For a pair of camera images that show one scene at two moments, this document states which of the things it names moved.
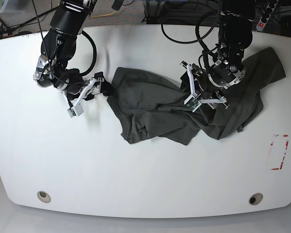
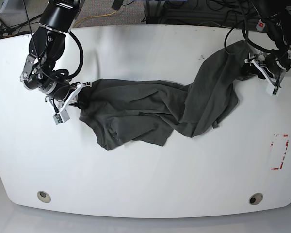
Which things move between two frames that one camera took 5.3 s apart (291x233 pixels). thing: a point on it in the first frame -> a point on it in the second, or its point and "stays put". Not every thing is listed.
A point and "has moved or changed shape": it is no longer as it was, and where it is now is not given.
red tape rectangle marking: [282, 162] stays put
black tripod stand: [3, 31] stays put
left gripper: [101, 86] -> [67, 95]
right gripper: [203, 87] -> [256, 64]
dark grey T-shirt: [151, 104] has moved or changed shape
